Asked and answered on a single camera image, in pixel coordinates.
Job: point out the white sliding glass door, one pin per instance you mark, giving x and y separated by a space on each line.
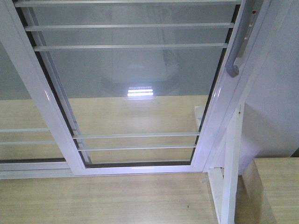
228 94

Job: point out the white door frame jamb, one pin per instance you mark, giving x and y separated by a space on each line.
271 106

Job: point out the grey door handle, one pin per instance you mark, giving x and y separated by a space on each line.
245 12

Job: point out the light wooden box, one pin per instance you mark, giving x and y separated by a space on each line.
268 192

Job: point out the light wooden platform board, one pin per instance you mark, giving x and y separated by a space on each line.
122 199

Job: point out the white support post with bracket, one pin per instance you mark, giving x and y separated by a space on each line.
218 154

